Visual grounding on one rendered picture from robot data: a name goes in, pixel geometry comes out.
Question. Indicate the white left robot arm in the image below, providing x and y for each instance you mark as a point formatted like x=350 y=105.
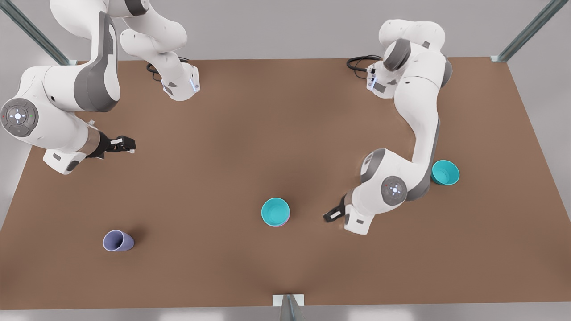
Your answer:
x=419 y=116

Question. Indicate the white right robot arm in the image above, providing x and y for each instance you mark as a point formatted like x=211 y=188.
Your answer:
x=53 y=89

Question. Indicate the pink bowl with teal inside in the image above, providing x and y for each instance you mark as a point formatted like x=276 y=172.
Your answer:
x=275 y=212

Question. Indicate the teal blue bowl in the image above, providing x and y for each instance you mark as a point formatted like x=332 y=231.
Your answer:
x=444 y=173

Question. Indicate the lilac purple cup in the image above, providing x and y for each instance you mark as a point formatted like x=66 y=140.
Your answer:
x=117 y=241

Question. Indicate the silver frame post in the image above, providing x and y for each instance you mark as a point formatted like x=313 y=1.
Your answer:
x=289 y=307
x=35 y=33
x=531 y=29

